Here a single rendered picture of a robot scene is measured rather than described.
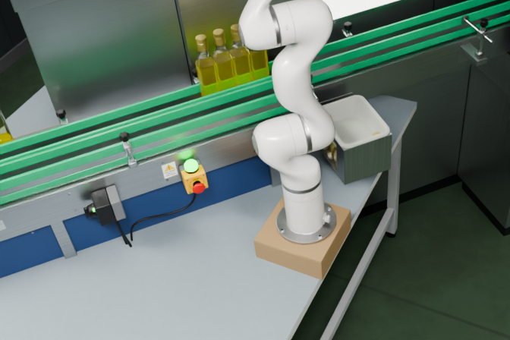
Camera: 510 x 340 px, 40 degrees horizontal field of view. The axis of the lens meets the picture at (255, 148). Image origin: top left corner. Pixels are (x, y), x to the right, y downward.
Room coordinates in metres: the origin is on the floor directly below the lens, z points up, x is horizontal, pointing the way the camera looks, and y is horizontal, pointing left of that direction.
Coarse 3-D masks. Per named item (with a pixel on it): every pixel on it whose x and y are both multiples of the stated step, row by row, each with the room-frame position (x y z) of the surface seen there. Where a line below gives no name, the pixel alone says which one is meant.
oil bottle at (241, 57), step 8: (232, 48) 1.87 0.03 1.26; (240, 48) 1.86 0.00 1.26; (232, 56) 1.86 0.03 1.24; (240, 56) 1.85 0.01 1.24; (248, 56) 1.85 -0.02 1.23; (240, 64) 1.85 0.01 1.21; (248, 64) 1.85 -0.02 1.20; (240, 72) 1.84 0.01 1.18; (248, 72) 1.85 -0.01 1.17; (240, 80) 1.84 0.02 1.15; (248, 80) 1.85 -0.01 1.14
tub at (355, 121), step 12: (360, 96) 1.84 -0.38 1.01; (324, 108) 1.82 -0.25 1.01; (336, 108) 1.83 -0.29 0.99; (348, 108) 1.84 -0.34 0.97; (360, 108) 1.83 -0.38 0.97; (372, 108) 1.78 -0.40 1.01; (336, 120) 1.82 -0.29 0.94; (348, 120) 1.81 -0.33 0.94; (360, 120) 1.81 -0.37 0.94; (372, 120) 1.75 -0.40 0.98; (336, 132) 1.76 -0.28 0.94; (348, 132) 1.75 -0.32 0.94; (360, 132) 1.74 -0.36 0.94; (372, 132) 1.74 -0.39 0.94; (384, 132) 1.65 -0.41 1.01; (348, 144) 1.62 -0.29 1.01
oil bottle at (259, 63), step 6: (252, 54) 1.86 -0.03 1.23; (258, 54) 1.86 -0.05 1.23; (264, 54) 1.87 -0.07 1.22; (252, 60) 1.86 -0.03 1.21; (258, 60) 1.86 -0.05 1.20; (264, 60) 1.87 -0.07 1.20; (252, 66) 1.86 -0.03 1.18; (258, 66) 1.86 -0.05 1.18; (264, 66) 1.87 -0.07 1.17; (258, 72) 1.86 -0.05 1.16; (264, 72) 1.86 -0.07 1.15; (258, 78) 1.86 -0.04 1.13
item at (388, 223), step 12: (396, 156) 2.04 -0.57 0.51; (396, 168) 2.04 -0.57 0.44; (396, 180) 2.04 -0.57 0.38; (396, 192) 2.04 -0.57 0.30; (396, 204) 2.05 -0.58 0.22; (384, 216) 2.00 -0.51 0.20; (396, 216) 2.05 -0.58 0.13; (384, 228) 1.94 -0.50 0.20; (396, 228) 2.06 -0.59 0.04; (372, 240) 1.88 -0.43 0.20; (372, 252) 1.82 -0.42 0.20; (360, 264) 1.77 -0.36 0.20; (360, 276) 1.71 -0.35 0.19; (348, 288) 1.66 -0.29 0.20; (348, 300) 1.61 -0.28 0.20; (336, 312) 1.56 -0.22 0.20; (336, 324) 1.51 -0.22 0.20; (324, 336) 1.46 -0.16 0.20
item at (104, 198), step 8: (96, 192) 1.57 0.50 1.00; (104, 192) 1.56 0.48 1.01; (112, 192) 1.56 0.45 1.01; (96, 200) 1.53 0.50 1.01; (104, 200) 1.53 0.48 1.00; (112, 200) 1.52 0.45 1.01; (120, 200) 1.52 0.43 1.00; (96, 208) 1.50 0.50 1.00; (104, 208) 1.50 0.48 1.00; (112, 208) 1.51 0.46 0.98; (120, 208) 1.51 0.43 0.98; (104, 216) 1.50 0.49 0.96; (112, 216) 1.51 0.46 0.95; (120, 216) 1.51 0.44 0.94; (104, 224) 1.50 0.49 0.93
